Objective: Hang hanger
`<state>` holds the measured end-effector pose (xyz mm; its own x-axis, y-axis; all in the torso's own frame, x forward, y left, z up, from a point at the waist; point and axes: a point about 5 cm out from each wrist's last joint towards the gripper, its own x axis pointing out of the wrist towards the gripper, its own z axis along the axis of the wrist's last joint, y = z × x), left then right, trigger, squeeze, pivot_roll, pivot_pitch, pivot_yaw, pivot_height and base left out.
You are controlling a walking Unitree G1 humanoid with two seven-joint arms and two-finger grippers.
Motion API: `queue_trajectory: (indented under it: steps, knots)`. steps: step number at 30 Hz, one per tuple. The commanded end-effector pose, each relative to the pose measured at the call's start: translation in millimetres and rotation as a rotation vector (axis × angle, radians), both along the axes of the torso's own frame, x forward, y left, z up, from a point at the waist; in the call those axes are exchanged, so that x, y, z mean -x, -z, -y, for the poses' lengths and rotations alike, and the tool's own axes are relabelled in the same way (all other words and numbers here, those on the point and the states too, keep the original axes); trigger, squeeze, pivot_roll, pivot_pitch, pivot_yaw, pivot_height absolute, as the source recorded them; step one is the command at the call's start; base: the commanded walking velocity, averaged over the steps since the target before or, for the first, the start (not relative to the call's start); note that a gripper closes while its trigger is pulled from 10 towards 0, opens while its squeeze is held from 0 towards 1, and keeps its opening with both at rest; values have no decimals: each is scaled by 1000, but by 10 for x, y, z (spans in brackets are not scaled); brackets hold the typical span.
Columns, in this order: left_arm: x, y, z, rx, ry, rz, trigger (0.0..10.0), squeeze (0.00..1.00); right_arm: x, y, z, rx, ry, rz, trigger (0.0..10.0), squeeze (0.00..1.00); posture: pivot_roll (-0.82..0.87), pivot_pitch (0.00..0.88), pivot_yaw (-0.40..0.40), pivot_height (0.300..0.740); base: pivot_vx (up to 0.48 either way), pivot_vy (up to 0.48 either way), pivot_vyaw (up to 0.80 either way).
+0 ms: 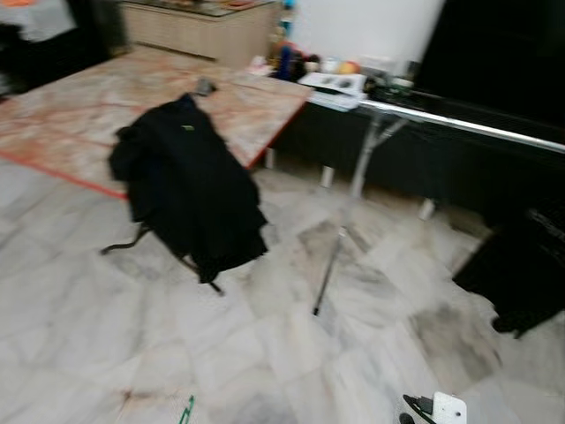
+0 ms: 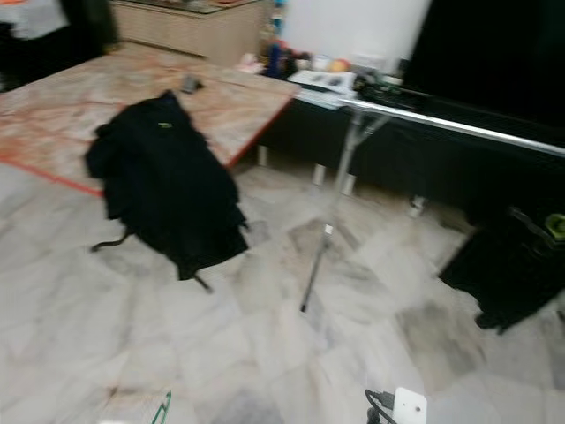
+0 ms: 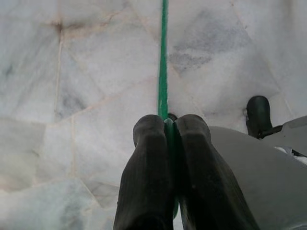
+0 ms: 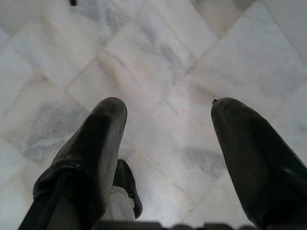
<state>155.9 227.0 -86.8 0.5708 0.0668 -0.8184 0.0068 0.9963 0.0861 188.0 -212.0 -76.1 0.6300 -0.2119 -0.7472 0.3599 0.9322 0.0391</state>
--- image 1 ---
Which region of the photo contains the blue bottle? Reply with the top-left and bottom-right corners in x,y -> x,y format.
276,44 -> 295,82

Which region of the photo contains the black flat television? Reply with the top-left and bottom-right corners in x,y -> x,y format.
415,0 -> 565,120

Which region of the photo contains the silver metal clothes rack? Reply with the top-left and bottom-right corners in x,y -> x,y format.
312,97 -> 565,317

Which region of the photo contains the black t-shirt green print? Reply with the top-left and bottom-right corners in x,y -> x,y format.
453,208 -> 565,339
108,93 -> 268,285

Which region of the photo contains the white flat tray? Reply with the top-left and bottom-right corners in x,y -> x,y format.
298,72 -> 367,98

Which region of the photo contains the white power socket box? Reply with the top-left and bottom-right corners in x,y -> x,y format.
360,56 -> 398,76

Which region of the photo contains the black television console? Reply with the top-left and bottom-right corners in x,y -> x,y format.
274,88 -> 565,226

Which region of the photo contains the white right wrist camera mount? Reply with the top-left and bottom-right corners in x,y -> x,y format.
431,391 -> 467,424

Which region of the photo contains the light wood cabinet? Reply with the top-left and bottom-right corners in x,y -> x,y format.
119,0 -> 283,70

